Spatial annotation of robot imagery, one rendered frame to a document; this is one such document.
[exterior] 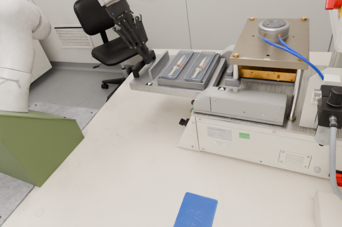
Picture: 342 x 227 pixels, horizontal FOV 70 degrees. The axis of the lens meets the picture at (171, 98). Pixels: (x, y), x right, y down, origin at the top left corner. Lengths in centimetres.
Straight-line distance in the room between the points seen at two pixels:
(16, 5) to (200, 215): 84
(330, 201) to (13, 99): 98
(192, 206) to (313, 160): 36
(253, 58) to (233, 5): 166
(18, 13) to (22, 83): 23
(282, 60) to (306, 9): 167
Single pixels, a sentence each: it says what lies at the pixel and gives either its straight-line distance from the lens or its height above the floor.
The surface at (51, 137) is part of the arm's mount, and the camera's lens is 96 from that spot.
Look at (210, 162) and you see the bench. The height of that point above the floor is 75.
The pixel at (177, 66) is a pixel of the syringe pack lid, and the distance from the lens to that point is 85.
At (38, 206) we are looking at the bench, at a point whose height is 75.
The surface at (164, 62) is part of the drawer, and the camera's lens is 94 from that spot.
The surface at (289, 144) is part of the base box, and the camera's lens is 75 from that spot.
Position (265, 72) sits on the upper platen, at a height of 105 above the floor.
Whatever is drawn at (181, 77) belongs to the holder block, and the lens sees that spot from 80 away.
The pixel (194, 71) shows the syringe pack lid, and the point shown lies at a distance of 80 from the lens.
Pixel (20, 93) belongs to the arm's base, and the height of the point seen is 101.
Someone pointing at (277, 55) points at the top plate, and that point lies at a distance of 66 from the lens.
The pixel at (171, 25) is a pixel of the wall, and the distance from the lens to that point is 248.
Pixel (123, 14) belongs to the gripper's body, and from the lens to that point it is 88.
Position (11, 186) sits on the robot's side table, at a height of 75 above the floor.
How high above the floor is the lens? 142
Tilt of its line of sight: 37 degrees down
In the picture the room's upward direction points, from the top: 11 degrees counter-clockwise
